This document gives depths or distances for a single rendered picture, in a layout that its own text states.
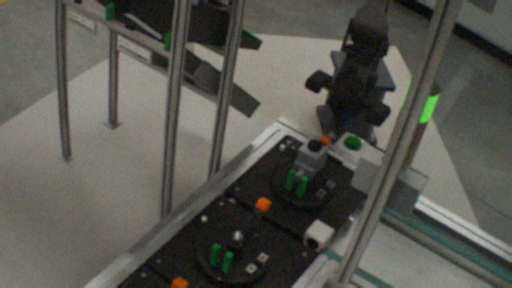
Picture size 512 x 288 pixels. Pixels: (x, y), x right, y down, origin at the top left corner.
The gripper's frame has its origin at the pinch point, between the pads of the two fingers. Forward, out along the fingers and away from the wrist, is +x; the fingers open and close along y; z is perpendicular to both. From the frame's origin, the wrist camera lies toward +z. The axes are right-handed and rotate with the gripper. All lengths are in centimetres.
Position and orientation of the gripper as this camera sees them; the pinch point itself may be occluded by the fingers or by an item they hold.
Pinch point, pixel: (342, 116)
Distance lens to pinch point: 131.8
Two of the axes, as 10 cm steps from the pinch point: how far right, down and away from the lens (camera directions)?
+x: -1.5, 7.4, 6.6
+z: 5.6, -4.9, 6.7
